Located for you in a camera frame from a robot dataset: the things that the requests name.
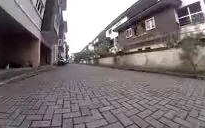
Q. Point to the grey brick paved road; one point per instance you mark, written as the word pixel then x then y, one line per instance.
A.
pixel 90 96

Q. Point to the brown two-storey building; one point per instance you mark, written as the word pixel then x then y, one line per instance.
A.
pixel 156 26

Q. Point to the green bushes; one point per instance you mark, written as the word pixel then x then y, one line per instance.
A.
pixel 83 56

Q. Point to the dark brown building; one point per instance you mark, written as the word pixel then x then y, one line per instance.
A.
pixel 53 30

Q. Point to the small bare tree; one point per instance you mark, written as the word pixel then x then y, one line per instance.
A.
pixel 190 50

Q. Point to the pale concrete boundary wall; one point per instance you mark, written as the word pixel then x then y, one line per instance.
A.
pixel 156 59

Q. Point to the raised concrete kerb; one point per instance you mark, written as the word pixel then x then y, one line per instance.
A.
pixel 13 76

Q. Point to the white and brown building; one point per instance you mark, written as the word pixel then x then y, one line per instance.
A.
pixel 13 30

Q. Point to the row of distant buildings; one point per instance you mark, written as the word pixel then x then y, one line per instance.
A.
pixel 101 41

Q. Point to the parked vehicle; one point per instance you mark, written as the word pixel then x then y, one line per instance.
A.
pixel 61 62

